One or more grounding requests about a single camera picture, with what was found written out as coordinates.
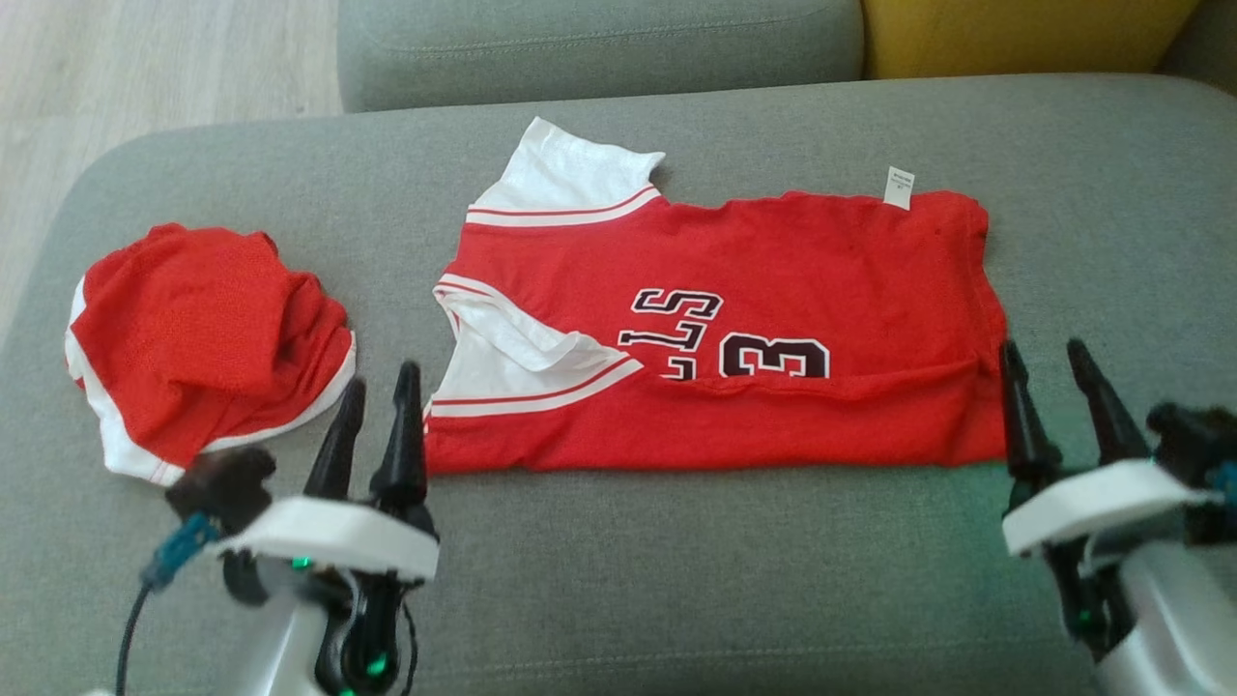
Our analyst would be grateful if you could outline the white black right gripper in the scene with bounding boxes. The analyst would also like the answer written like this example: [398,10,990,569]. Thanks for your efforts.
[1000,338,1215,558]

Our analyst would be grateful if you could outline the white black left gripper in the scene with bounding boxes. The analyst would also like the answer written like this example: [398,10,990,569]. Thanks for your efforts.
[215,361,442,584]

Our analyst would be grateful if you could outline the red mesh shorts white trim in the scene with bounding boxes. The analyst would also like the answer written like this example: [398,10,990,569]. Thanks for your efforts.
[65,222,359,487]

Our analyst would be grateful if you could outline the red basketball jersey white sleeves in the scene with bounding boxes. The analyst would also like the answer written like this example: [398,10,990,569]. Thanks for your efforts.
[422,116,1011,477]

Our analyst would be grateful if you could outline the large yellow sofa back cushion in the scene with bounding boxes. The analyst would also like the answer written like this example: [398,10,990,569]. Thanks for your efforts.
[862,0,1201,81]

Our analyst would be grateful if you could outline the grey upholstered sofa panel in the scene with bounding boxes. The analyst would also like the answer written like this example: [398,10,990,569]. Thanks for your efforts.
[1160,0,1237,96]

